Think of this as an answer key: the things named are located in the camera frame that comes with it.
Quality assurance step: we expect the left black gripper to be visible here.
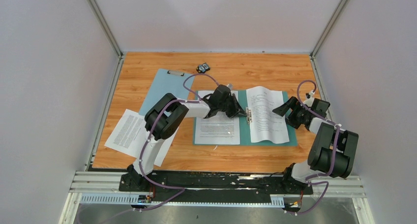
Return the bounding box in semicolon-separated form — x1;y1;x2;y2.
219;94;249;119

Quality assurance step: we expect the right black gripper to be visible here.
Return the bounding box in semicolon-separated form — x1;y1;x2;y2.
272;96;311;129

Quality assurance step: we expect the printed text paper sheet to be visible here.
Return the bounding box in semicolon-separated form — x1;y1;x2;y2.
194;90;241;146

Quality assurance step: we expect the green file folder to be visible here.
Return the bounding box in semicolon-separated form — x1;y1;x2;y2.
193;90;298;147

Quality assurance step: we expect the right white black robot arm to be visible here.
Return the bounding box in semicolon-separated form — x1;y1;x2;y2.
272;97;359;194

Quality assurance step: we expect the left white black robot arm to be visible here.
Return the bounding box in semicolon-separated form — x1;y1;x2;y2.
120;84;247;191

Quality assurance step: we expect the light blue clipboard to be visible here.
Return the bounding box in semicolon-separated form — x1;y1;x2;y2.
139;69;191;116

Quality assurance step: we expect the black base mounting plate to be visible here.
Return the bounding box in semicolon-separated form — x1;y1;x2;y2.
119;170;313;203

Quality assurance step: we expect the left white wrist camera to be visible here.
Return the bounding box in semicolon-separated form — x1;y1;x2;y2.
226;84;233;94

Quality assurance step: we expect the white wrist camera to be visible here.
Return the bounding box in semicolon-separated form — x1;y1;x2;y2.
226;84;233;94
303;90;315;107

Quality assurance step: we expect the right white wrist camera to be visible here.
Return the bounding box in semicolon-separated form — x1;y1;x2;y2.
303;90;315;107

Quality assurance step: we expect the aluminium frame rail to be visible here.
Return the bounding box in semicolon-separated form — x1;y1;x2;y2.
69;172;366;208

